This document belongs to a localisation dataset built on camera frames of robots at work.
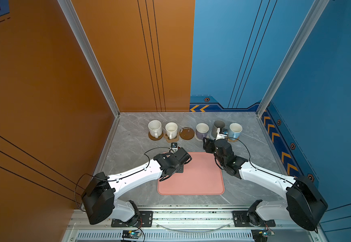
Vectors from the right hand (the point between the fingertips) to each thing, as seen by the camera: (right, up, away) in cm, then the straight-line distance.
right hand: (206, 139), depth 84 cm
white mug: (-32, +6, +19) cm, 38 cm away
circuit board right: (+23, -45, -13) cm, 52 cm away
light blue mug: (+20, +4, +12) cm, 24 cm away
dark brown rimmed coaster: (-10, +2, +24) cm, 26 cm away
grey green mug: (+10, +9, +17) cm, 21 cm away
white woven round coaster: (-3, -1, +20) cm, 21 cm away
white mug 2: (-21, +5, +13) cm, 25 cm away
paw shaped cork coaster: (-21, -2, +17) cm, 27 cm away
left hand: (-16, -13, -2) cm, 21 cm away
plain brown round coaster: (-33, -1, +16) cm, 37 cm away
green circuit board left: (-38, -44, -14) cm, 60 cm away
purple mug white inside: (+1, +4, +20) cm, 21 cm away
